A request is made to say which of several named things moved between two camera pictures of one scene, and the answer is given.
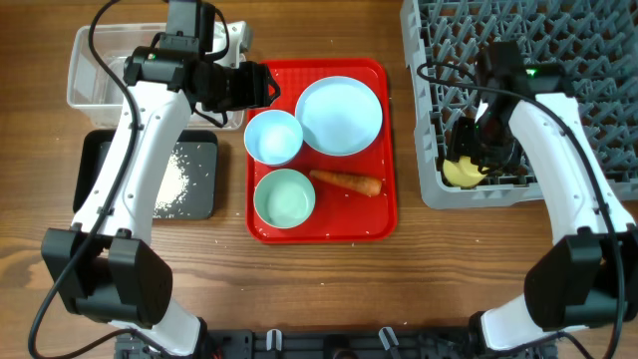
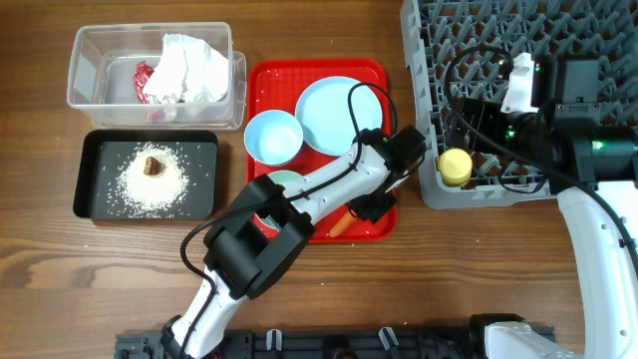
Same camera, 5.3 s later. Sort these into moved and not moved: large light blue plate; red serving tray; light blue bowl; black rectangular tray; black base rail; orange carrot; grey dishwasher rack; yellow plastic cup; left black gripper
Moved: left black gripper; orange carrot; yellow plastic cup
Not moved: black rectangular tray; black base rail; grey dishwasher rack; light blue bowl; red serving tray; large light blue plate
